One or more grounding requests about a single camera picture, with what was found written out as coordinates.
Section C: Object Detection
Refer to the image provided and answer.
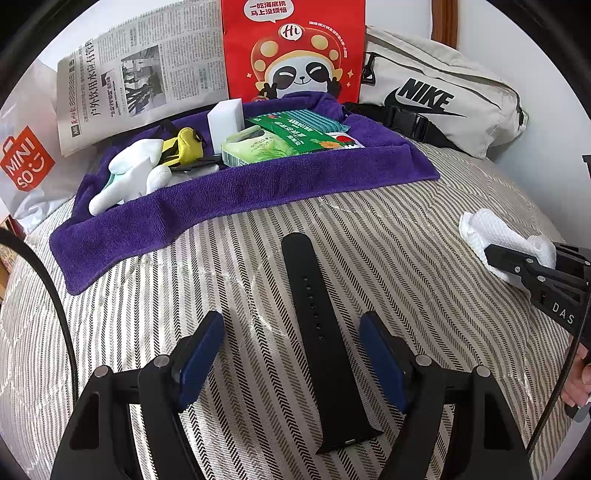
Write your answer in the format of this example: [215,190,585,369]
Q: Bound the purple towel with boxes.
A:
[50,91,440,296]

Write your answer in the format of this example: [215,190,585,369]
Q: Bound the white plastic shopping bag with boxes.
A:
[0,62,112,232]

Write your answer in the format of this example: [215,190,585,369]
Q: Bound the white sponge block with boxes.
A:
[207,98,245,154]

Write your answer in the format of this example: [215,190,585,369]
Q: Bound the white paper towel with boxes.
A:
[459,209,557,280]

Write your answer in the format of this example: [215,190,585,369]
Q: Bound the beige waist bag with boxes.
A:
[342,25,529,160]

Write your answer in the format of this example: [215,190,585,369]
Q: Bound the folded newspaper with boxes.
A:
[56,0,229,155]

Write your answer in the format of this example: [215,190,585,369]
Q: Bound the light green tissue pack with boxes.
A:
[221,129,296,168]

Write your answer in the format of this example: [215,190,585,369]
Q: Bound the white tomato print sachet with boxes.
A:
[325,131,365,151]

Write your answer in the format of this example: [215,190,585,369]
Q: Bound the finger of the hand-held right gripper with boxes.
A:
[555,242,591,268]
[484,244,560,296]

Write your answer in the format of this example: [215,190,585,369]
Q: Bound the red panda print paper bag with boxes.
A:
[221,0,368,104]

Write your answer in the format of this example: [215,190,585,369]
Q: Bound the black watch strap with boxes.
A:
[281,233,384,455]

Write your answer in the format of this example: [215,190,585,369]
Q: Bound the person's right hand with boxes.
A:
[561,348,591,407]

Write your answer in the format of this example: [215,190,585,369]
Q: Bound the patterned cardboard box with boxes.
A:
[0,217,24,273]

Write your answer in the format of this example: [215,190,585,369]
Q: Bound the white sock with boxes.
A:
[88,138,174,217]

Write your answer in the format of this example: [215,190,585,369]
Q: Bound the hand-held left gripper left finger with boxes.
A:
[50,310,226,480]

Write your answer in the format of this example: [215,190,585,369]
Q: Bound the wooden door frame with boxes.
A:
[431,0,467,51]

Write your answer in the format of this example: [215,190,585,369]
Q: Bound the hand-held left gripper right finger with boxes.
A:
[359,311,532,480]

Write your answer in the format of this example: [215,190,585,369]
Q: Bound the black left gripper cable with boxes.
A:
[0,228,77,370]

